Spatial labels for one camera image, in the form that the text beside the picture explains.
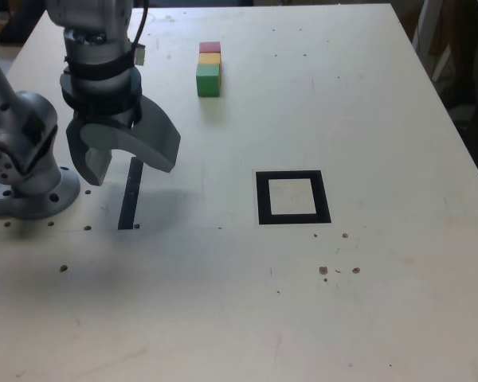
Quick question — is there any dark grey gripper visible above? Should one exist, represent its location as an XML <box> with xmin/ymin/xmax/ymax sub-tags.
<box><xmin>65</xmin><ymin>96</ymin><xmax>182</xmax><ymax>187</ymax></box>

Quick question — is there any green cube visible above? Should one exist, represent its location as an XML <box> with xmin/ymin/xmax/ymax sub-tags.
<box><xmin>195</xmin><ymin>64</ymin><xmax>223</xmax><ymax>98</ymax></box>

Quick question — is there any yellow cube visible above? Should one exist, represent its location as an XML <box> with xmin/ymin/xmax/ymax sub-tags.
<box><xmin>198</xmin><ymin>52</ymin><xmax>223</xmax><ymax>83</ymax></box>

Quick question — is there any red cube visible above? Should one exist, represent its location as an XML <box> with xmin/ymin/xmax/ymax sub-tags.
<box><xmin>198</xmin><ymin>41</ymin><xmax>222</xmax><ymax>67</ymax></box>

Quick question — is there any black tape square outline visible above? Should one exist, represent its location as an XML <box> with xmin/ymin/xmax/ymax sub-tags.
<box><xmin>255</xmin><ymin>170</ymin><xmax>332</xmax><ymax>226</ymax></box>

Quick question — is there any black tape strip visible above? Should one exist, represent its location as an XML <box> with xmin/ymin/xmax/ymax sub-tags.
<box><xmin>117</xmin><ymin>156</ymin><xmax>144</xmax><ymax>231</ymax></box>

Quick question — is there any black cable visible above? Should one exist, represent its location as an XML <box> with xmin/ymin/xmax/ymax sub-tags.
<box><xmin>130</xmin><ymin>0</ymin><xmax>151</xmax><ymax>67</ymax></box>

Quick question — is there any white background post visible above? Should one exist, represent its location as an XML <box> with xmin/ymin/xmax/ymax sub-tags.
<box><xmin>411</xmin><ymin>0</ymin><xmax>437</xmax><ymax>55</ymax></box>

